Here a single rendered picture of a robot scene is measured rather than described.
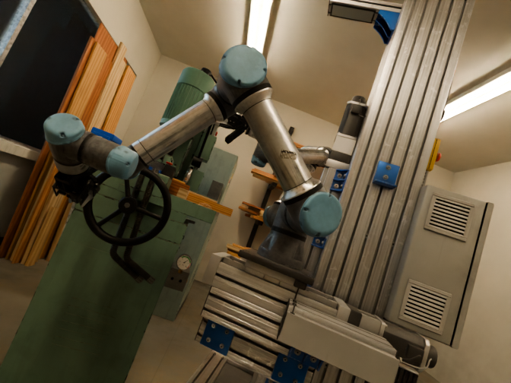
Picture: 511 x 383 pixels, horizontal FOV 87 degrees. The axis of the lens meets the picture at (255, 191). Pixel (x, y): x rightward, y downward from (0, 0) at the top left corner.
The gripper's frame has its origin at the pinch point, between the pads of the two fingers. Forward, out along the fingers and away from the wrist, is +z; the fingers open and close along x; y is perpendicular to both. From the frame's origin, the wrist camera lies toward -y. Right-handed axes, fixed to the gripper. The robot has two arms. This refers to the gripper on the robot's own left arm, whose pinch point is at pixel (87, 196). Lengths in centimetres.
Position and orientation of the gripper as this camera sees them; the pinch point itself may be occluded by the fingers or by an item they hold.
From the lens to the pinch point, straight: 102.9
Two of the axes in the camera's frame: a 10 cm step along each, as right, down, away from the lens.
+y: -2.1, 7.6, -6.1
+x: 9.0, 3.9, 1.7
